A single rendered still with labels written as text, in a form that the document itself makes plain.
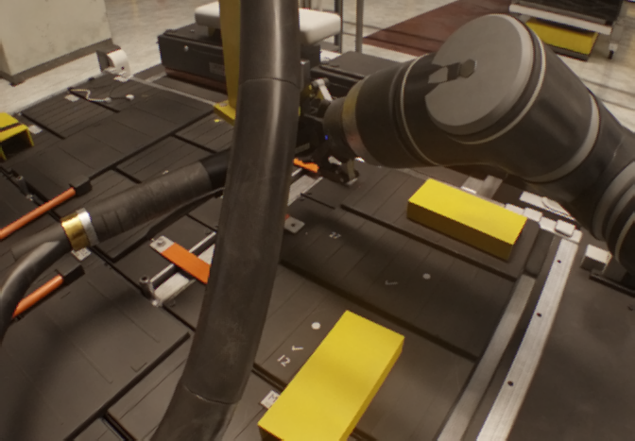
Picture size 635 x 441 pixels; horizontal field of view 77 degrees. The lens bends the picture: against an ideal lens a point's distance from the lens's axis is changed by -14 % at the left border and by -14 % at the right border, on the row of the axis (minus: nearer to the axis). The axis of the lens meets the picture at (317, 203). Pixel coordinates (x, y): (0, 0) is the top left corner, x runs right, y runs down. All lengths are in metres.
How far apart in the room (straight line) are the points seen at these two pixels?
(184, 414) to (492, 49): 0.31
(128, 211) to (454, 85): 0.37
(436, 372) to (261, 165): 0.36
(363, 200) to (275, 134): 0.51
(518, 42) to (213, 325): 0.27
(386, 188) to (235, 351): 0.56
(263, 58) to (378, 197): 0.52
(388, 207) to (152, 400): 0.42
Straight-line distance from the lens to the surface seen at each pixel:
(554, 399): 0.69
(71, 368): 0.55
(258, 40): 0.21
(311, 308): 0.55
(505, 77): 0.34
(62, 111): 1.18
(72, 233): 0.54
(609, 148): 0.45
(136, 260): 0.67
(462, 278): 0.60
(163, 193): 0.55
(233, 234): 0.19
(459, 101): 0.35
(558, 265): 0.69
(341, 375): 0.46
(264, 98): 0.20
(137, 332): 0.55
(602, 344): 0.78
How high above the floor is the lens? 1.43
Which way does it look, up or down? 37 degrees down
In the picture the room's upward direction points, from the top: 1 degrees counter-clockwise
